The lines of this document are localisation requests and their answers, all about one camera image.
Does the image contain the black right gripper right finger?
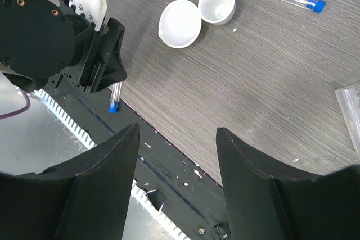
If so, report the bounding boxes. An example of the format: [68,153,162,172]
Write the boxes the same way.
[216,128,359,239]

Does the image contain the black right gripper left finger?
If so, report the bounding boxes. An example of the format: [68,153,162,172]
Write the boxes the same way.
[1,124,140,239]

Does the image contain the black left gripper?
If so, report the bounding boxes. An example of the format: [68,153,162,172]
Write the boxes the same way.
[48,0,127,93]

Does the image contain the clear acrylic test tube rack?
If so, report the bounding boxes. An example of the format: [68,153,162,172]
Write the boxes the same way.
[335,84,360,153]

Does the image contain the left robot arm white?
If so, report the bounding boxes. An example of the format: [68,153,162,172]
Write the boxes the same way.
[1,0,127,93]

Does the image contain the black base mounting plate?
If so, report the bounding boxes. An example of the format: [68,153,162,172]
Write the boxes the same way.
[44,80,230,239]

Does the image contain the white ceramic crucible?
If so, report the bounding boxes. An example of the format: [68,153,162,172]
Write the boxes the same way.
[197,0,236,25]

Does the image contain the white slotted cable duct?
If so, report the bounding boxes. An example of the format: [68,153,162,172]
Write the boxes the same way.
[31,90,188,239]

